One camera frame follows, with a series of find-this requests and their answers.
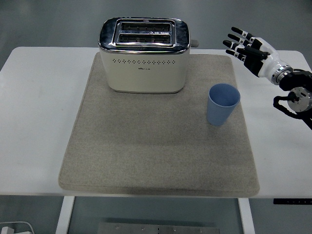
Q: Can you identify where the black table control panel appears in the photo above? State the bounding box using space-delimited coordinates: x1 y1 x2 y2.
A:
273 198 312 205

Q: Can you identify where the blue ribbed plastic cup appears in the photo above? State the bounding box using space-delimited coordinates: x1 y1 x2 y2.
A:
206 83 241 127

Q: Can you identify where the cream and chrome toaster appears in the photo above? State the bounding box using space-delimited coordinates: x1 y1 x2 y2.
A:
97 17 199 95

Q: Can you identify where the grey metal plate with screws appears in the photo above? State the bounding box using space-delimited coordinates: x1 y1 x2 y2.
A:
97 221 220 234

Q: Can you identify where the beige fabric table mat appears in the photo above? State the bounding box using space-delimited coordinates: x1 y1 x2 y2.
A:
58 52 260 197

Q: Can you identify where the white table leg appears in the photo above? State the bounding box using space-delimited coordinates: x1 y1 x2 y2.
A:
237 197 256 234
55 196 76 234

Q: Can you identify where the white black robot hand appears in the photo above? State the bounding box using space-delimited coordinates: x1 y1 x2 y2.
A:
222 26 290 84

